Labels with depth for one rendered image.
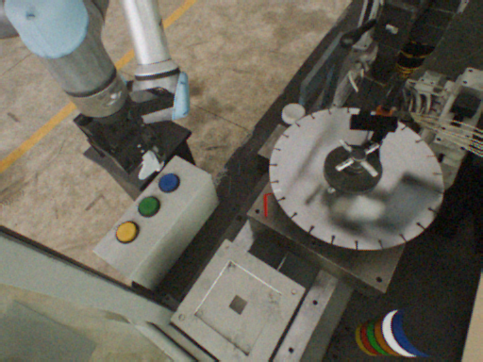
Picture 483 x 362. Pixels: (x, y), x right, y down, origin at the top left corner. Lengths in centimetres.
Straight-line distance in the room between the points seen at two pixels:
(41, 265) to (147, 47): 59
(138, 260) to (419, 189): 57
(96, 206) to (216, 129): 84
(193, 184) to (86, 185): 137
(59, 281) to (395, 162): 60
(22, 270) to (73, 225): 160
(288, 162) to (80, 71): 41
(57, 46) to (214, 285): 45
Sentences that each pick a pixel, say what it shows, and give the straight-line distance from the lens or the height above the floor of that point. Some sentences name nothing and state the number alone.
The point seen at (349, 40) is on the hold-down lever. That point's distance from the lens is 48.
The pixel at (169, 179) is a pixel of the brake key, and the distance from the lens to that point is 71.
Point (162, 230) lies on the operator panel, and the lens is 67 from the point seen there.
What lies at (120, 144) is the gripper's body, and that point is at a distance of 53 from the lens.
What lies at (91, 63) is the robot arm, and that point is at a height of 126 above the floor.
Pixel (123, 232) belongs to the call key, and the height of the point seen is 91.
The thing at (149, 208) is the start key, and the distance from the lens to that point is 69.
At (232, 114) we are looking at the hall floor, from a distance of 202.
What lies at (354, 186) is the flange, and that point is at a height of 96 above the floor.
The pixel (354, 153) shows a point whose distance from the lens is 62.
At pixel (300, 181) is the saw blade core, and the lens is 63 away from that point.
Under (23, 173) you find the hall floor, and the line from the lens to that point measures 231.
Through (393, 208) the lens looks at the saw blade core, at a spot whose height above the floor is 95.
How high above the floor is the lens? 149
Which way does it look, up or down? 60 degrees down
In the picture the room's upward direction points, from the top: 11 degrees counter-clockwise
